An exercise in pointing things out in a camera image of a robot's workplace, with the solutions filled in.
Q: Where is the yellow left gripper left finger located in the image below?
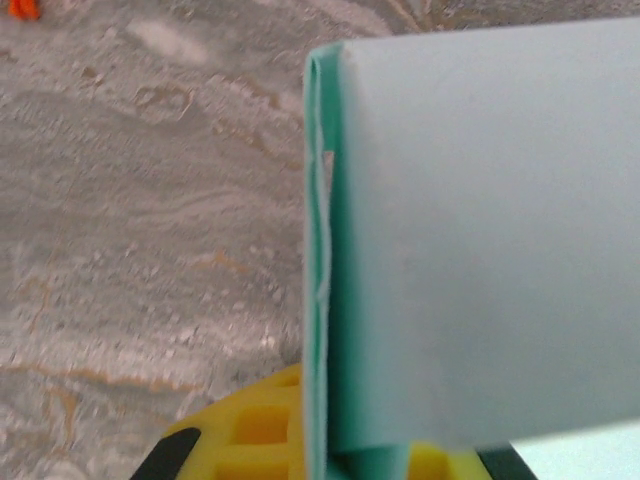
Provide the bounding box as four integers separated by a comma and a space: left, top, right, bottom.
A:
129, 362, 306, 480

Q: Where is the light teal paper box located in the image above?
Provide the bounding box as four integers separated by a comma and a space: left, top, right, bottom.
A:
302, 14, 640, 480

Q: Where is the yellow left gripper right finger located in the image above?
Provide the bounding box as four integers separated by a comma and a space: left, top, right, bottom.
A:
407, 439, 539, 480

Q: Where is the orange toy block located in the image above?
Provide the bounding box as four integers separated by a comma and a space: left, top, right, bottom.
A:
8, 0, 41, 22

